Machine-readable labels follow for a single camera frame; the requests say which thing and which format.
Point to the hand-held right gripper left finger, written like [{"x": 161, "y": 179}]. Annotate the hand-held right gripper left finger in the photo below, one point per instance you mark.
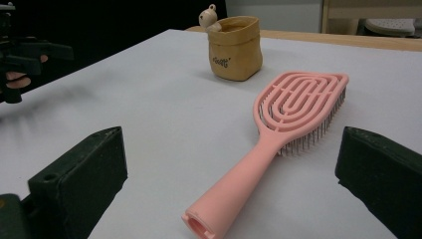
[{"x": 83, "y": 172}]

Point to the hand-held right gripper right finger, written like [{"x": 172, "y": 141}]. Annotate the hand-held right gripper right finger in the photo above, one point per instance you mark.
[{"x": 381, "y": 172}]

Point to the pink hairbrush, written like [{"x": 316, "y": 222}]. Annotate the pink hairbrush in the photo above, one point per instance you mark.
[{"x": 239, "y": 179}]

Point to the tan pouch container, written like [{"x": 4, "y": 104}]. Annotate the tan pouch container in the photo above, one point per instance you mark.
[{"x": 235, "y": 49}]

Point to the white perforated slipper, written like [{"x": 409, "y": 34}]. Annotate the white perforated slipper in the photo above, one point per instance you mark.
[{"x": 389, "y": 26}]

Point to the small beige bear figure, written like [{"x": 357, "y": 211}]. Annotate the small beige bear figure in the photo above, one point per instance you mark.
[{"x": 208, "y": 16}]

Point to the wooden bench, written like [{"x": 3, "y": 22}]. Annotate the wooden bench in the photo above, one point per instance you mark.
[{"x": 341, "y": 11}]

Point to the white cabinet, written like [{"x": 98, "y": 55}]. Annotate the white cabinet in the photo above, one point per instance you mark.
[{"x": 275, "y": 15}]

